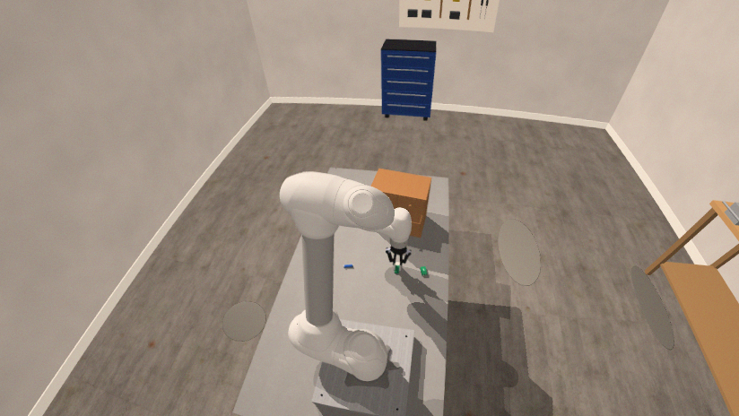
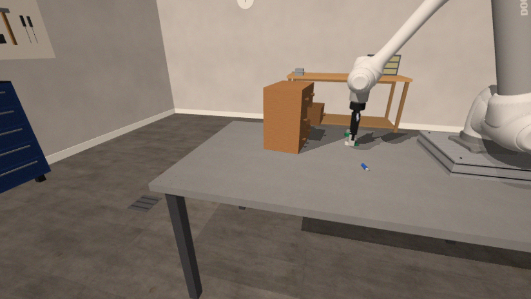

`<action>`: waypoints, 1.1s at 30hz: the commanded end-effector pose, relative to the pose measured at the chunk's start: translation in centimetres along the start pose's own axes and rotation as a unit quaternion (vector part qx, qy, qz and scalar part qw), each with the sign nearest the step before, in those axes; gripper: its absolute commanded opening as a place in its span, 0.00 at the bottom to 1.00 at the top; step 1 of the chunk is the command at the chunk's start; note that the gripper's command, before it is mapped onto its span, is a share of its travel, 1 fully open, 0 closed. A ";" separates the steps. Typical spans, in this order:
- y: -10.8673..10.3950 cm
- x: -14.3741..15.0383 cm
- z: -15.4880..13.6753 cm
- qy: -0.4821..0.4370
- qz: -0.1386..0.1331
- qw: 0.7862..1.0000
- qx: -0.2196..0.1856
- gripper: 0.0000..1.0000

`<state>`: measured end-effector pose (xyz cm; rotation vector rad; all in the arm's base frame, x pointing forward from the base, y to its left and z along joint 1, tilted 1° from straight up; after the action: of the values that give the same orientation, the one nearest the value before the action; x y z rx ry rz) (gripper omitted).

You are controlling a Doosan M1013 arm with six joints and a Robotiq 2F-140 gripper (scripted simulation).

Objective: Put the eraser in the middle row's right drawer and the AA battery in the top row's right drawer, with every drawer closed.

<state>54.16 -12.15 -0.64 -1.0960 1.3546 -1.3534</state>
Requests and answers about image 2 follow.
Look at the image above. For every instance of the brown wooden chest of drawers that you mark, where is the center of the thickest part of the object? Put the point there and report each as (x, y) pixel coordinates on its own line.
(282, 115)

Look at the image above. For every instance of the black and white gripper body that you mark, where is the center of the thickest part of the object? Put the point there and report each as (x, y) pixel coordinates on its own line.
(357, 108)

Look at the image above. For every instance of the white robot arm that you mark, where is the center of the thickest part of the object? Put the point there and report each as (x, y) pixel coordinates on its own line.
(502, 111)

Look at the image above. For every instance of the brown wooden drawer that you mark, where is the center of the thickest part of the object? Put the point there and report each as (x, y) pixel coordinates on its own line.
(305, 98)
(307, 131)
(311, 94)
(303, 119)
(302, 139)
(313, 113)

